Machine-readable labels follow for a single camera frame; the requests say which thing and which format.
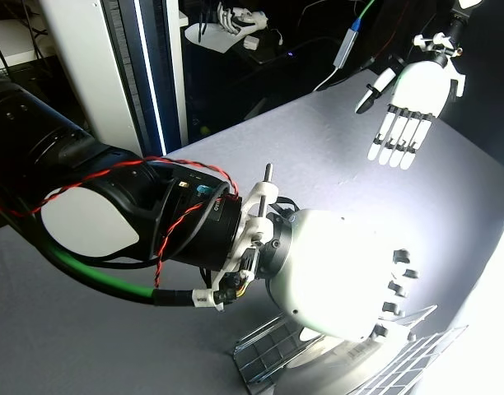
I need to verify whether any red and black twisted wire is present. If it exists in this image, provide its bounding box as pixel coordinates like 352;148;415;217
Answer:
0;158;240;289

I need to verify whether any thin white cable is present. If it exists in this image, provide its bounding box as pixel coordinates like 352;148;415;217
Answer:
312;65;339;92

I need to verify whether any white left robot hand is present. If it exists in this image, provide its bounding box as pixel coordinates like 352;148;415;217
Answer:
354;59;455;170

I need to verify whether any green cable on left arm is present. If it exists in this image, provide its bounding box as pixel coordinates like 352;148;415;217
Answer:
354;0;379;32

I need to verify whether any white background desk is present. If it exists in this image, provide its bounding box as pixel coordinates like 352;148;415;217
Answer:
0;16;58;67

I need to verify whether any white plate with grey print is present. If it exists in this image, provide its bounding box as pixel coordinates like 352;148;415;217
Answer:
284;324;405;395
297;326;324;343

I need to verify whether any white robot column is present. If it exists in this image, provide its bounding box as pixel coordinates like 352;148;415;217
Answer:
37;0;189;157

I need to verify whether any spare white robot hand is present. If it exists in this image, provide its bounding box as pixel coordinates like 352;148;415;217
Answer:
217;2;269;36

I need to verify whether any white backdrop sheet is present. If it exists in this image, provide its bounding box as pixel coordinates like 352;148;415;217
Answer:
441;184;504;395

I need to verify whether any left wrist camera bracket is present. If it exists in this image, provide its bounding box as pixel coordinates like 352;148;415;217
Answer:
412;32;467;100

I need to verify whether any silver wire plate rack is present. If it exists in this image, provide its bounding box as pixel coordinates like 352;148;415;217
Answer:
233;304;469;395

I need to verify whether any green cable on arm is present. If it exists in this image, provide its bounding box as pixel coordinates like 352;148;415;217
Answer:
0;197;220;308
354;0;379;32

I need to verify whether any white paper sheet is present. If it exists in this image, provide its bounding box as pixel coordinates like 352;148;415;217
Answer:
184;20;253;54

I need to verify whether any black device with blue light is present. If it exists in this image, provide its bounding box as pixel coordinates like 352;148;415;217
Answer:
239;30;298;65

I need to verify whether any green cable on right arm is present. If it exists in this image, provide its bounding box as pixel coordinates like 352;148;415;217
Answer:
0;197;220;308

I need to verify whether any grey adapter with blue plug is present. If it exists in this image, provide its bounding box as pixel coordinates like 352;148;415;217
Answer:
333;27;360;67

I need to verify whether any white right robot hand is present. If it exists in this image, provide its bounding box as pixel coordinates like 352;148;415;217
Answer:
266;207;422;342

